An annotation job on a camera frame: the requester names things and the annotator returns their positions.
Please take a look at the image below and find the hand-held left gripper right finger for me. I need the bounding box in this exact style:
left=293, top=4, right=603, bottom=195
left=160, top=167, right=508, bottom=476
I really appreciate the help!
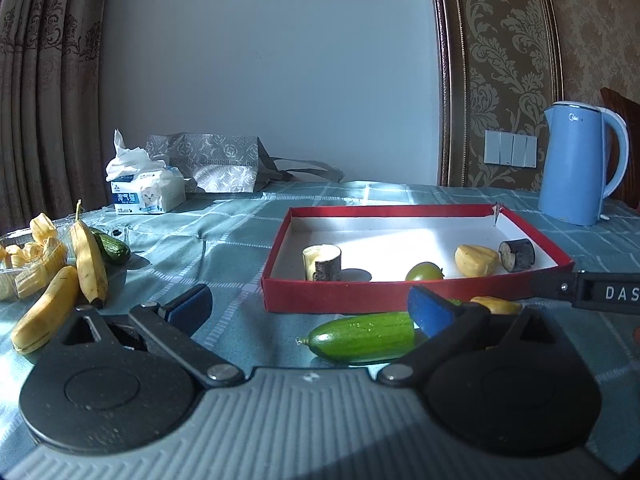
left=377, top=285, right=571, bottom=388

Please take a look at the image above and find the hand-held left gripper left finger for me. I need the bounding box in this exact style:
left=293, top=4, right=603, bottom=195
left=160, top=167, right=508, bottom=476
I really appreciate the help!
left=60, top=284, right=246, bottom=390

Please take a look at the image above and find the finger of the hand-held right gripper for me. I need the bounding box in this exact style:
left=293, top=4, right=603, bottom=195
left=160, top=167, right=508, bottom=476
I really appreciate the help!
left=531, top=271, right=577, bottom=306

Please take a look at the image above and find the green tomato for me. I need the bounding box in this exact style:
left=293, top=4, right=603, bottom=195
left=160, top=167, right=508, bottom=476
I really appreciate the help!
left=404, top=261, right=446, bottom=282

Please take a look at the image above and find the green cucumber half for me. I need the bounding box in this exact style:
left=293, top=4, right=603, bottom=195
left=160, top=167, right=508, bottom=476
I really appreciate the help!
left=296, top=311, right=417, bottom=366

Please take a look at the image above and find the half-peeled sugarcane piece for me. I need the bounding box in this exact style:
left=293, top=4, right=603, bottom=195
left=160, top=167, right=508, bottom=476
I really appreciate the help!
left=301, top=243, right=343, bottom=282

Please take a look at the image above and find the red cardboard tray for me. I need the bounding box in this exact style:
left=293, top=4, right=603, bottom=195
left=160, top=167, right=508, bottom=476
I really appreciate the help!
left=261, top=202, right=575, bottom=314

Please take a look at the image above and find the small whole dark cucumber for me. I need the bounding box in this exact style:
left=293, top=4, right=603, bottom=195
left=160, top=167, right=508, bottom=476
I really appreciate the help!
left=91, top=229, right=132, bottom=264

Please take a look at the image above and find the long yellow banana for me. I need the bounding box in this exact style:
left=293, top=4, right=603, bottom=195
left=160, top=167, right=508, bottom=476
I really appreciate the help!
left=70, top=200, right=109, bottom=309

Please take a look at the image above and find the blue electric kettle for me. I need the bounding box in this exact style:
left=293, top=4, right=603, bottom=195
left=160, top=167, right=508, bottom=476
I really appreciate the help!
left=537, top=101, right=630, bottom=227

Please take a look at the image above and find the white tissue pack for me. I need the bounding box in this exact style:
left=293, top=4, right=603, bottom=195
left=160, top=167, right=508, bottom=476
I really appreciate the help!
left=105, top=129, right=187, bottom=215

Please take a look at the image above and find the short yellow banana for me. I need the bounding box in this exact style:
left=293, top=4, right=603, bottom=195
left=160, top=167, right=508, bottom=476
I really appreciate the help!
left=11, top=265, right=81, bottom=354

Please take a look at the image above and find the grey patterned bag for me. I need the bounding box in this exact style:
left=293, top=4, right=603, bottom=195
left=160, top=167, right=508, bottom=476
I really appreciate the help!
left=145, top=132, right=346, bottom=195

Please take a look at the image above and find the clear plastic container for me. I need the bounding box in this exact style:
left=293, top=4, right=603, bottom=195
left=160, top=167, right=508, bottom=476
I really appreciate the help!
left=0, top=225, right=76, bottom=303

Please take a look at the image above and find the brown patterned curtain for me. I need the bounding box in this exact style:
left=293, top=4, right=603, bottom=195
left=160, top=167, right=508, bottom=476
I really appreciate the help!
left=0, top=0, right=113, bottom=231

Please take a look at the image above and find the white wall switch panel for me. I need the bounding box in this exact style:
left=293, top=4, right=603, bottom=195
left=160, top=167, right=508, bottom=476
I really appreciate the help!
left=484, top=129, right=538, bottom=167

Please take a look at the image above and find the ornate gold wall moulding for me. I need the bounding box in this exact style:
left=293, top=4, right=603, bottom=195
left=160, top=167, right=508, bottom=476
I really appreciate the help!
left=427, top=0, right=563, bottom=188

